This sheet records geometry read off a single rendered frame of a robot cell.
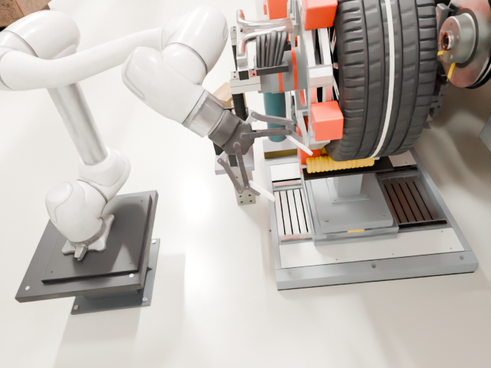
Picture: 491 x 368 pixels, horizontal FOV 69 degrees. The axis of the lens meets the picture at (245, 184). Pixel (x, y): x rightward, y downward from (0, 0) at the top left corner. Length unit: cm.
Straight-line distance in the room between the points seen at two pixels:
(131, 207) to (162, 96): 101
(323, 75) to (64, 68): 64
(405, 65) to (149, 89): 63
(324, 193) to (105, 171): 95
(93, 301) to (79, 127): 85
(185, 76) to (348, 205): 109
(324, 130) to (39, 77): 72
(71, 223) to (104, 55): 76
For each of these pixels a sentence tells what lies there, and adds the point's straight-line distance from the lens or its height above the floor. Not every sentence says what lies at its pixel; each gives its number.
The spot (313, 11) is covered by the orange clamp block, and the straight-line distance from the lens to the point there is 98.
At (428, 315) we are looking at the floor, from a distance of 167.
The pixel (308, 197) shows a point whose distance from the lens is 177.
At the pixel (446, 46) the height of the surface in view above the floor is 84.
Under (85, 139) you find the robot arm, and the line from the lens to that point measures 142.
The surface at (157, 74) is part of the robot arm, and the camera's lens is 73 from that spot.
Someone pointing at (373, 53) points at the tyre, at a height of 101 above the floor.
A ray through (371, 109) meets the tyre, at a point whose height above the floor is 88.
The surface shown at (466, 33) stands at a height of 90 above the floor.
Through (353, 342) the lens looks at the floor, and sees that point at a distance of 157.
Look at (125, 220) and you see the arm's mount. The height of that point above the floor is 33.
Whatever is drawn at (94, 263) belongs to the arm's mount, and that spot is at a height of 32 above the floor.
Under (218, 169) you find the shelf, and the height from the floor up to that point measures 45.
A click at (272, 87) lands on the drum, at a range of 124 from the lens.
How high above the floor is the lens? 145
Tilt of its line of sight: 44 degrees down
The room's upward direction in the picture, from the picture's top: 11 degrees counter-clockwise
